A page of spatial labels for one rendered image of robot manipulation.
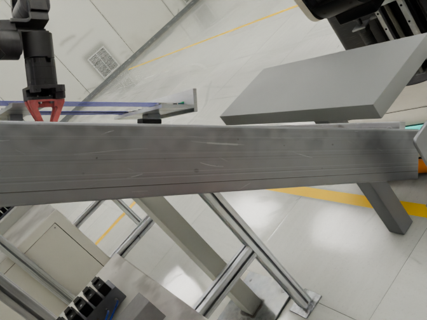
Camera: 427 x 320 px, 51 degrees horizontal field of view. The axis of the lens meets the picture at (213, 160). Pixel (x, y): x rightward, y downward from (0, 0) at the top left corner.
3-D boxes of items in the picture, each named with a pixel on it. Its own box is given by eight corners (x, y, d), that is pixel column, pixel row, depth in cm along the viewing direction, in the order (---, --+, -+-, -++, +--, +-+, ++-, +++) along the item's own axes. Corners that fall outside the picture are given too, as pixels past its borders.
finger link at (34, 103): (33, 138, 86) (27, 89, 85) (27, 138, 92) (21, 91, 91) (69, 134, 89) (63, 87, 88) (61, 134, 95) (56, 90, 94)
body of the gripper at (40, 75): (30, 95, 83) (25, 54, 82) (22, 98, 92) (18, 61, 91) (66, 93, 87) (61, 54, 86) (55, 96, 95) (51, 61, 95)
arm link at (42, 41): (55, 26, 87) (46, 31, 92) (18, 24, 83) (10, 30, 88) (59, 62, 88) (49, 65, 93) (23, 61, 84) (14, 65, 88)
